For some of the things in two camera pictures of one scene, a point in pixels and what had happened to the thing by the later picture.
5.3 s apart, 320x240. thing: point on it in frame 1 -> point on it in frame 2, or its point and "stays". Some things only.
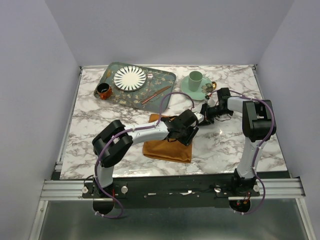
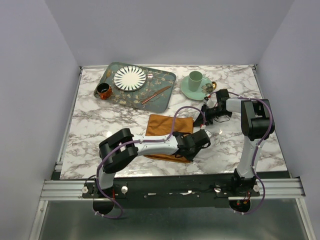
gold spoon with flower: (208, 87) stays
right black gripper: (204, 108) stays
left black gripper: (192, 132) -> (191, 157)
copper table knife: (155, 94) stays
